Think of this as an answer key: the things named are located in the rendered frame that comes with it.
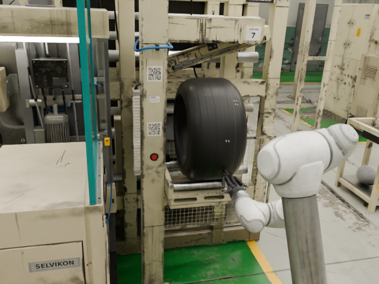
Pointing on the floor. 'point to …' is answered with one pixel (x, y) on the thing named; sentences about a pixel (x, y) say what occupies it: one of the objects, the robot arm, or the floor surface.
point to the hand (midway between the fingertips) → (225, 173)
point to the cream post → (153, 109)
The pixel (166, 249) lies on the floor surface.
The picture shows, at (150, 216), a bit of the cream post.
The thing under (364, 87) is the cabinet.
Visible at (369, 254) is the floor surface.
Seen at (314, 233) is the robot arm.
